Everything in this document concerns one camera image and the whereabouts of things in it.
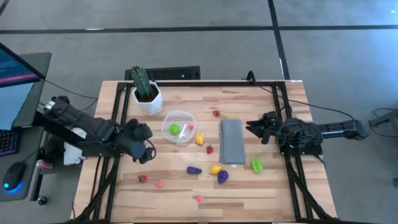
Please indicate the purple toy eggplant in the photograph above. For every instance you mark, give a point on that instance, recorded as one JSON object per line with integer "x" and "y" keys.
{"x": 193, "y": 170}

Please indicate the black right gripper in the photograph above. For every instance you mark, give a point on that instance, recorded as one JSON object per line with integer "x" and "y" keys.
{"x": 273, "y": 129}

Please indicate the red soda can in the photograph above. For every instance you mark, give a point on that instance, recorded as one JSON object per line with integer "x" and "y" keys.
{"x": 44, "y": 164}

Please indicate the green cactus plant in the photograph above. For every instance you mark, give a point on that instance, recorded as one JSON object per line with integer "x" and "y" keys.
{"x": 141, "y": 81}

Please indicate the red toy strawberry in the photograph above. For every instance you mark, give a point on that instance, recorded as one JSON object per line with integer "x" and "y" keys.
{"x": 210, "y": 150}
{"x": 143, "y": 179}
{"x": 216, "y": 113}

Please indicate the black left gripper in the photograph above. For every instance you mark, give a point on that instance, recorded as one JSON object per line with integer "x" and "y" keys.
{"x": 138, "y": 130}

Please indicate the purple toy grapes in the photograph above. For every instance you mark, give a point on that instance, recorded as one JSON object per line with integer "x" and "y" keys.
{"x": 223, "y": 176}

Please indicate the white faceted plant pot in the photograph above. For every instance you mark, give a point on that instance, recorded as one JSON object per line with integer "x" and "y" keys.
{"x": 152, "y": 105}

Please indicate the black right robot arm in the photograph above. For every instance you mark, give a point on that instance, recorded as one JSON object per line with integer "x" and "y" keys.
{"x": 335, "y": 128}

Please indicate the black round knob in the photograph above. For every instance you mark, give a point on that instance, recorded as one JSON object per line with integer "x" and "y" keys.
{"x": 42, "y": 200}

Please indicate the black floor vent grate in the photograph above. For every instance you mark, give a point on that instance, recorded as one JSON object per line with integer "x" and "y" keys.
{"x": 168, "y": 73}

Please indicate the grey folded cloth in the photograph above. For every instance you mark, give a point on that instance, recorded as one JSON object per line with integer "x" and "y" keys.
{"x": 232, "y": 141}

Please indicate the white crumpled paper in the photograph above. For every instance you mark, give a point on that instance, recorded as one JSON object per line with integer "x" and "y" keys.
{"x": 71, "y": 154}

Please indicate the black computer mouse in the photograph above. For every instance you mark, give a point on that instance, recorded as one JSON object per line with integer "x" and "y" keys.
{"x": 14, "y": 174}

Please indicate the pink fuzzy toy ball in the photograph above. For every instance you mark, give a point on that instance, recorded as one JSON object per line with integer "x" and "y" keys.
{"x": 159, "y": 184}
{"x": 191, "y": 126}
{"x": 199, "y": 198}

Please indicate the computer monitor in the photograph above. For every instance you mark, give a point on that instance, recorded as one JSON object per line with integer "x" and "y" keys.
{"x": 12, "y": 102}

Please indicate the black keyboard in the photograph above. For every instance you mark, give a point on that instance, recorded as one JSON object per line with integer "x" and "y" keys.
{"x": 7, "y": 141}

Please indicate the yellow toy lemon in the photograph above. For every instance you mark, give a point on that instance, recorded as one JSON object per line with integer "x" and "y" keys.
{"x": 199, "y": 139}
{"x": 215, "y": 170}

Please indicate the clear plastic tupperware container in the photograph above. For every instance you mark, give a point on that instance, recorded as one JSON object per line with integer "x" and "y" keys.
{"x": 178, "y": 116}

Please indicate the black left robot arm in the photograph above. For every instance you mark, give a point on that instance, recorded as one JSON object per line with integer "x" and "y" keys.
{"x": 77, "y": 121}

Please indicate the dark grey desk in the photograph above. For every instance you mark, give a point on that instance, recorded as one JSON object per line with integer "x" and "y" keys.
{"x": 37, "y": 65}

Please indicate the green round toy fruit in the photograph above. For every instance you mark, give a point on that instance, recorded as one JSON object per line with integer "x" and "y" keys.
{"x": 174, "y": 129}

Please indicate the black aluminium table frame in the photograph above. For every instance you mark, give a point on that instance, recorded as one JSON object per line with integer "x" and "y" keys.
{"x": 202, "y": 84}

